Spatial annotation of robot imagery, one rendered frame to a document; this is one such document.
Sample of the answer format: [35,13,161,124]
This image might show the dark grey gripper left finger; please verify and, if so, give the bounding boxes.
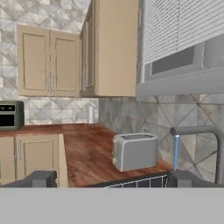
[0,170,58,188]

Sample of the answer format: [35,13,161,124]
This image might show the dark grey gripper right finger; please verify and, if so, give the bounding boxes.
[166,170,224,188]

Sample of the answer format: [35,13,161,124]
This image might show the dark sink basin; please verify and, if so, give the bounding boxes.
[87,171,170,188]

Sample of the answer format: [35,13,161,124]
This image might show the grey sink faucet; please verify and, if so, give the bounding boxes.
[170,125,224,186]

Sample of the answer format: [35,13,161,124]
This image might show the beige base cupboards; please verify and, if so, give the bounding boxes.
[0,133,70,188]

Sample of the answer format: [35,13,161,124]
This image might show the blue water stream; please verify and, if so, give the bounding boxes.
[172,134,180,172]

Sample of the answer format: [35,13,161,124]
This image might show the grey toaster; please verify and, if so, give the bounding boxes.
[112,132,159,172]

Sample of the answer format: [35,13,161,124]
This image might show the dark green toaster oven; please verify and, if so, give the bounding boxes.
[0,100,25,131]

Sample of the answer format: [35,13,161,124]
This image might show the white paper towel roll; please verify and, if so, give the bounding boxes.
[87,104,95,124]

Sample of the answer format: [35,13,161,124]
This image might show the grey window with blinds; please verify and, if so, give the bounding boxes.
[136,0,224,97]

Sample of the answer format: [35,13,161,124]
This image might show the beige wall cupboards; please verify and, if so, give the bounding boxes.
[16,24,82,98]

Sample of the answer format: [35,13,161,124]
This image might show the beige tall wall cupboard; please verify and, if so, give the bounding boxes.
[80,0,140,99]

